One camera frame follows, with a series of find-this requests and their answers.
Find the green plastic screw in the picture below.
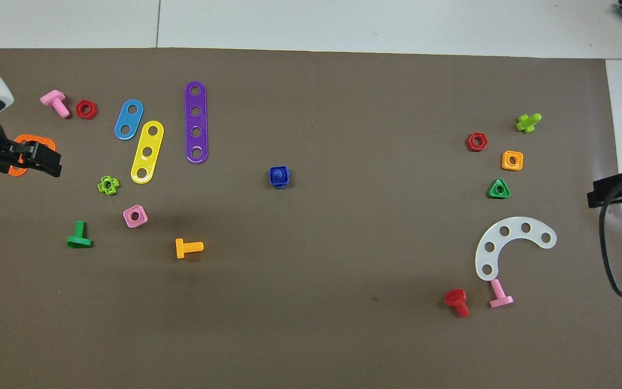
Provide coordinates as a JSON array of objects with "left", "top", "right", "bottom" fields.
[{"left": 66, "top": 220, "right": 93, "bottom": 249}]

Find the white curved five-hole plate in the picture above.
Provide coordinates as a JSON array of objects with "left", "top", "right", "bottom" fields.
[{"left": 475, "top": 217, "right": 558, "bottom": 282}]

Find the pink plastic screw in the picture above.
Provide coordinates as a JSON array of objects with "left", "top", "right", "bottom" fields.
[
  {"left": 40, "top": 90, "right": 70, "bottom": 118},
  {"left": 489, "top": 278, "right": 515, "bottom": 309}
]

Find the orange heart three-hole plate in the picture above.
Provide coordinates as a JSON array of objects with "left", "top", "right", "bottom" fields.
[{"left": 8, "top": 135, "right": 56, "bottom": 177}]

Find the brown table mat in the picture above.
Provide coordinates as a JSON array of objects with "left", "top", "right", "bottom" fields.
[{"left": 0, "top": 48, "right": 622, "bottom": 389}]

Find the blue two-hole plate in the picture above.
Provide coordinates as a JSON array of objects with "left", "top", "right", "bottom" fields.
[{"left": 114, "top": 99, "right": 144, "bottom": 141}]

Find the green triangle nut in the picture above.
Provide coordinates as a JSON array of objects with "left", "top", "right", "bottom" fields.
[{"left": 486, "top": 178, "right": 511, "bottom": 199}]

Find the purple four-hole plate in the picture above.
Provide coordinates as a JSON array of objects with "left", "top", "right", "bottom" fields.
[{"left": 184, "top": 81, "right": 209, "bottom": 164}]

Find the yellow three-hole plate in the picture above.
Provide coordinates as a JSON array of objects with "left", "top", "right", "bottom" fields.
[{"left": 130, "top": 120, "right": 165, "bottom": 185}]

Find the orange square nut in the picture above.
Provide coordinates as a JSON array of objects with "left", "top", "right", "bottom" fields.
[{"left": 501, "top": 150, "right": 524, "bottom": 172}]

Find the lime cross-head screw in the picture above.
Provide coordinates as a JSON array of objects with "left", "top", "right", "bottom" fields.
[{"left": 515, "top": 113, "right": 542, "bottom": 134}]

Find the red plastic screw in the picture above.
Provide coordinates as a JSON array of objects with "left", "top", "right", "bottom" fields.
[{"left": 444, "top": 289, "right": 471, "bottom": 318}]

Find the pink square nut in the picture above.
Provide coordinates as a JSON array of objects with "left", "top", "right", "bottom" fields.
[{"left": 123, "top": 205, "right": 148, "bottom": 229}]

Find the orange plastic screw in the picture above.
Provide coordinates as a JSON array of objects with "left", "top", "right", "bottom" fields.
[{"left": 175, "top": 238, "right": 205, "bottom": 260}]

